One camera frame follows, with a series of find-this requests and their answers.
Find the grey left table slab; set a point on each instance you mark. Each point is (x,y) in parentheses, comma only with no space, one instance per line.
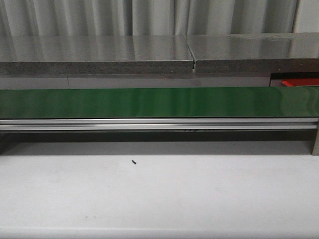
(94,55)

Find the grey table slab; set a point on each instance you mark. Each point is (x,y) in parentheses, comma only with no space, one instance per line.
(255,53)
(94,55)

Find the grey right table slab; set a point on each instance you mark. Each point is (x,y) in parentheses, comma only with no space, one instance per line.
(255,53)

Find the green conveyor belt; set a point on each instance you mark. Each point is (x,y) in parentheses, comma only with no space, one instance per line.
(208,102)

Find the red plastic tray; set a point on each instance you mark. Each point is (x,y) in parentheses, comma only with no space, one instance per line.
(301,82)

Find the right conveyor support leg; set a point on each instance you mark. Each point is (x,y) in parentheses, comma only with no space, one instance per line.
(314,147)

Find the grey pleated curtain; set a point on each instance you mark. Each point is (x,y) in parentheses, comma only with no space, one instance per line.
(145,17)

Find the aluminium conveyor frame rail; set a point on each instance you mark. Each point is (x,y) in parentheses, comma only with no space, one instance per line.
(159,124)

